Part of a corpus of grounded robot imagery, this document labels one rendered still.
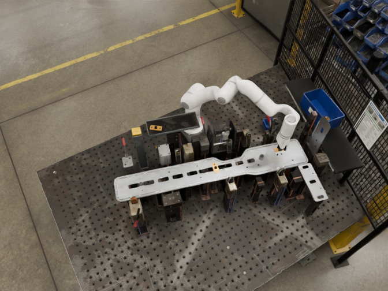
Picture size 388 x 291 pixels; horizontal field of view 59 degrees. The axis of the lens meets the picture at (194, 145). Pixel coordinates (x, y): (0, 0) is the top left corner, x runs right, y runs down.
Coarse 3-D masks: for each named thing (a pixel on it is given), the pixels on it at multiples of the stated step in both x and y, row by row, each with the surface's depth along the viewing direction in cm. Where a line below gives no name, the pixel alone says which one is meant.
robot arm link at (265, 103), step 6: (264, 96) 213; (258, 102) 213; (264, 102) 213; (270, 102) 213; (264, 108) 214; (270, 108) 213; (276, 108) 214; (282, 108) 217; (288, 108) 219; (270, 114) 215; (288, 114) 223; (294, 114) 220
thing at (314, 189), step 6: (300, 168) 242; (312, 168) 242; (306, 174) 239; (312, 174) 239; (306, 180) 236; (318, 180) 236; (312, 186) 233; (318, 186) 233; (312, 192) 231; (318, 192) 231; (324, 192) 231; (324, 198) 229
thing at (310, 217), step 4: (320, 196) 231; (312, 200) 237; (312, 204) 238; (316, 204) 234; (304, 208) 256; (308, 208) 246; (312, 208) 240; (316, 208) 242; (304, 212) 253; (308, 212) 247; (312, 212) 248; (304, 216) 253; (308, 216) 252; (312, 216) 253; (308, 220) 251; (312, 220) 251
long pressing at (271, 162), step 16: (272, 144) 252; (208, 160) 245; (240, 160) 245; (256, 160) 245; (272, 160) 245; (288, 160) 245; (304, 160) 245; (128, 176) 236; (144, 176) 237; (160, 176) 237; (192, 176) 237; (208, 176) 237; (224, 176) 237; (128, 192) 230; (144, 192) 230; (160, 192) 230
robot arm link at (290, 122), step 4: (288, 116) 215; (292, 116) 215; (284, 120) 214; (288, 120) 213; (292, 120) 213; (296, 120) 213; (284, 124) 216; (288, 124) 212; (292, 124) 212; (296, 124) 214; (284, 128) 218; (288, 128) 215; (292, 128) 215; (284, 132) 220; (288, 132) 218; (292, 132) 219; (288, 136) 222
